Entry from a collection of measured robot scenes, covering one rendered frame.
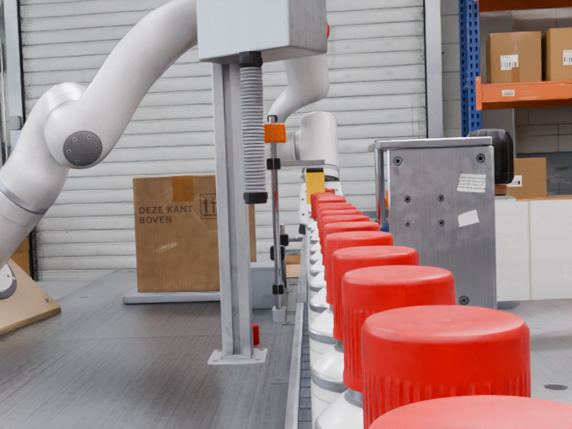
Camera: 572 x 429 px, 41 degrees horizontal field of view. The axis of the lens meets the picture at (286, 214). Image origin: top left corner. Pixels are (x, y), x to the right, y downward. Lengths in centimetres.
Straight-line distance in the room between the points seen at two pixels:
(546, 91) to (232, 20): 385
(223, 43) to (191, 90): 459
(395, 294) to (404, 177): 54
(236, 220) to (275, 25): 30
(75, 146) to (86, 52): 454
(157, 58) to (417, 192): 84
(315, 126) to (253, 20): 66
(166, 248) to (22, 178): 41
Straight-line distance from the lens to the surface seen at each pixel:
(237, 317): 120
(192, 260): 179
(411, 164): 75
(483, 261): 76
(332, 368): 29
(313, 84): 162
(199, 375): 113
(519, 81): 496
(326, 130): 171
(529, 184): 490
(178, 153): 569
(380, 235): 36
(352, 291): 22
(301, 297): 100
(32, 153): 158
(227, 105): 119
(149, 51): 148
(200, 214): 177
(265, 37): 108
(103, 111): 147
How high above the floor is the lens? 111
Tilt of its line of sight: 3 degrees down
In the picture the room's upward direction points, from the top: 2 degrees counter-clockwise
